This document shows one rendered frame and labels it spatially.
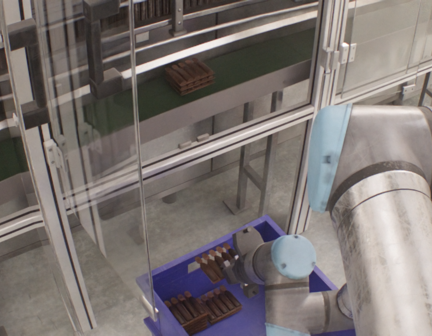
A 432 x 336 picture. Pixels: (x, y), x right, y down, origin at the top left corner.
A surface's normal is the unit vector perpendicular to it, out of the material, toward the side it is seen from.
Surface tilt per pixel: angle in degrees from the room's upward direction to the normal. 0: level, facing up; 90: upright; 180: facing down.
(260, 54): 2
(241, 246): 35
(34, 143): 90
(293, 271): 30
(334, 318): 50
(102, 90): 90
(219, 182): 0
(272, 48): 2
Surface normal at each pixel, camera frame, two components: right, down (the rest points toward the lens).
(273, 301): -0.67, -0.17
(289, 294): -0.03, -0.26
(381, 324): -0.76, -0.41
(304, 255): 0.32, -0.35
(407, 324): -0.50, -0.57
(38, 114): 0.44, 0.62
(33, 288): 0.02, -0.73
